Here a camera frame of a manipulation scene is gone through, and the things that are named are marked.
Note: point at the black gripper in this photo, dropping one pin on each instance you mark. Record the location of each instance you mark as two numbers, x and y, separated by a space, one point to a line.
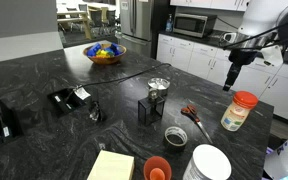
235 70

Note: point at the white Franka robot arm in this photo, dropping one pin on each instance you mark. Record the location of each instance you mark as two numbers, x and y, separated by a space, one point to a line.
260 16

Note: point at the black counter outlet box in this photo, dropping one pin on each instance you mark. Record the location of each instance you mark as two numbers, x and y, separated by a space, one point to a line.
64 101

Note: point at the black raised counter box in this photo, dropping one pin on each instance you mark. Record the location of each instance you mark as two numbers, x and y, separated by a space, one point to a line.
20 111

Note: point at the creamer bottle with orange lid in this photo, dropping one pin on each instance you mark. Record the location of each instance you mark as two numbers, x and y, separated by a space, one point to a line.
237 113

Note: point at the white lower kitchen cabinets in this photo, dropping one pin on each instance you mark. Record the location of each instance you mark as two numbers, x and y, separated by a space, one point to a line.
197 58

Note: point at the white kitchen cabinets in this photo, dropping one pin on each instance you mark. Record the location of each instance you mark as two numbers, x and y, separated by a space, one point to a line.
197 58
214 3

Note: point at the round silver metal tin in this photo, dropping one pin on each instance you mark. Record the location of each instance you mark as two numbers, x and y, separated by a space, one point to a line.
162 83

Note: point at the stainless steel microwave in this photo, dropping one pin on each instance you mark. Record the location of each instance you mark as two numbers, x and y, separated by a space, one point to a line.
192 24

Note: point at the black round tin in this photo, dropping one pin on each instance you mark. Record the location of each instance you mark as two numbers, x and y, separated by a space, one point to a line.
176 138

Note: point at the white upper kitchen cabinets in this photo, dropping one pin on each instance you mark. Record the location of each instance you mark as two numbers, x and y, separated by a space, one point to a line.
214 3

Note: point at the blue soap dispenser bottle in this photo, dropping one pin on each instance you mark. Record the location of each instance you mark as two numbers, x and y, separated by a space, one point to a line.
169 25

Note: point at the stainless steel refrigerator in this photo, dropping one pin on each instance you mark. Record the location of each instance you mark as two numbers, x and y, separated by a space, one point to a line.
140 23

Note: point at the orange plastic cup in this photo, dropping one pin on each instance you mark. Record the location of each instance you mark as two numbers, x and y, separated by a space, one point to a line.
157 166

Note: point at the blue toy block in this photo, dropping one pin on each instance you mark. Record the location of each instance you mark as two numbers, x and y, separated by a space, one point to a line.
116 49
93 50

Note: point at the wooden bowl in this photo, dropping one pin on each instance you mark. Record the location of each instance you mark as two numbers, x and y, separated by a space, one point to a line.
104 60

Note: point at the yellow toy block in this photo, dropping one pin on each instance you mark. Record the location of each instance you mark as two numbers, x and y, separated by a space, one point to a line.
102 52

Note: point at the black power plug adapter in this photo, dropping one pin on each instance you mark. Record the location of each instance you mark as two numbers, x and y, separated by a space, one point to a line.
96 111

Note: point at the black office chair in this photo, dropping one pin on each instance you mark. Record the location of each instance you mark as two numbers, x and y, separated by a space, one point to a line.
111 16
96 16

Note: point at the white paper tag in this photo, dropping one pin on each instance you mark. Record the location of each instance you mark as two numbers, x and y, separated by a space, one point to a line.
82 93

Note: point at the light wooden table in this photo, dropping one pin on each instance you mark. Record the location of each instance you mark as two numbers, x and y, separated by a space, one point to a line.
74 16

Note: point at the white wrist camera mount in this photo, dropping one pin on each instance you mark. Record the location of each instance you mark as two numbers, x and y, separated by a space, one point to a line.
273 55

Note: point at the black cube frame stand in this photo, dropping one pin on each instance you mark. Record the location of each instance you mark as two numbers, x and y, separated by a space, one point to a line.
150 111

